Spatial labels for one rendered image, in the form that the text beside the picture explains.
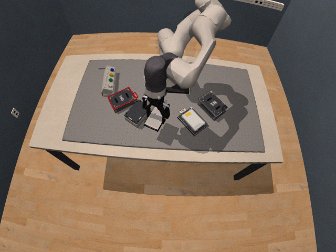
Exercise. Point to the white operator button panel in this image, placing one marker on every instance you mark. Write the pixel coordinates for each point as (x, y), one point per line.
(109, 83)

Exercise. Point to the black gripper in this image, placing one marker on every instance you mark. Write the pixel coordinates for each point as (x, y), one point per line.
(159, 103)

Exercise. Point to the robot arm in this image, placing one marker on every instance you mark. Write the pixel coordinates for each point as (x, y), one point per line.
(170, 69)

